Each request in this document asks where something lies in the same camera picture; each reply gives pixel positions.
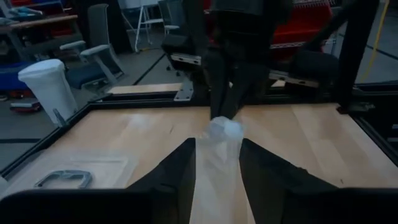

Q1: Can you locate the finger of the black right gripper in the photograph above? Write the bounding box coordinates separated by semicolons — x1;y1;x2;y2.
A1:
228;65;270;121
210;58;233;121

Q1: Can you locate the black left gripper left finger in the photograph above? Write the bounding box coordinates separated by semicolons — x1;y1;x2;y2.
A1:
0;138;197;224

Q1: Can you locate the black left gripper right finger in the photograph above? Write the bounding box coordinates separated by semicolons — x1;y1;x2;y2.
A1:
241;138;398;224

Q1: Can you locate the grey office chair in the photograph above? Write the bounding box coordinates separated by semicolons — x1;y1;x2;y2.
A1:
58;2;126;94

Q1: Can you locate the black table edge frame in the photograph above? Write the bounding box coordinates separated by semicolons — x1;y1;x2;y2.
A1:
0;80;398;178

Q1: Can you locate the wooden workbench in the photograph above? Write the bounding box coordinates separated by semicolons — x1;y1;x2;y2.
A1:
0;14;78;60

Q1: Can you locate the black rig post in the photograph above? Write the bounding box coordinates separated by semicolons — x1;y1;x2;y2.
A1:
335;0;381;114

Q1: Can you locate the yellow floor cable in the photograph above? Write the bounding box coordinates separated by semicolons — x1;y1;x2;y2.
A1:
359;0;390;84

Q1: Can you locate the clear bin lid grey handle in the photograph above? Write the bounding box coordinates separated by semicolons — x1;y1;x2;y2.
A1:
18;147;137;190

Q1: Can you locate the grey wrapped bundle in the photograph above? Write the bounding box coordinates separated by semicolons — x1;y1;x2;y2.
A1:
8;6;44;18

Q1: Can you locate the clear plastic bag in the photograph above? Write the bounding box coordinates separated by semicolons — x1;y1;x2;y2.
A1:
188;116;256;224

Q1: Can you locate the white folding stand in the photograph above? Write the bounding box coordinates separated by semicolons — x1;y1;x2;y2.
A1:
119;0;181;54

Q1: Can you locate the white waste bin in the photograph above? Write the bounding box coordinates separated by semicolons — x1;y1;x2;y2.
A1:
17;58;79;126

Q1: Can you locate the red cloth cover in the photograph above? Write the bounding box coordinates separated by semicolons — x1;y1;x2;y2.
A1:
270;0;334;60

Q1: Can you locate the red black floor tool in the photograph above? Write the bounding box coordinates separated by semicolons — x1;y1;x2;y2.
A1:
9;100;42;113

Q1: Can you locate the blue storage bins shelf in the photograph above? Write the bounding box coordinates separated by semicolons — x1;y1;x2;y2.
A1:
0;60;35;91

